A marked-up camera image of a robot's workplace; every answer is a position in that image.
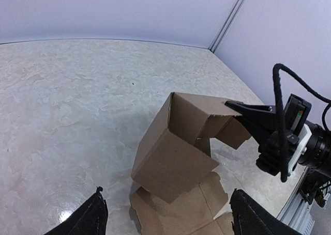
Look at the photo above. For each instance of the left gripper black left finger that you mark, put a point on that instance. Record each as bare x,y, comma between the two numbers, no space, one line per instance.
90,218

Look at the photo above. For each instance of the brown cardboard box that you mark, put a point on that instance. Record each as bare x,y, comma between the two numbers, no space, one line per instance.
179,191

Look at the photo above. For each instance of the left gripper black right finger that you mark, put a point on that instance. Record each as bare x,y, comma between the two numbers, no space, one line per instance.
250,218

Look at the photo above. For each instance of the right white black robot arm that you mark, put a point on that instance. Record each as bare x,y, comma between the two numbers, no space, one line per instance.
308,143

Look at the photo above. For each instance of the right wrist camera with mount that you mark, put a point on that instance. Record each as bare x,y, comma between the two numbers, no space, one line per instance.
297,131

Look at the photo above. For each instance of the front aluminium frame rail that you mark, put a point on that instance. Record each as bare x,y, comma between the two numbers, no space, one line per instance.
297,209

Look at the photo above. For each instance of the right aluminium corner post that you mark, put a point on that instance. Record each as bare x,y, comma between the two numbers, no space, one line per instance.
220,35

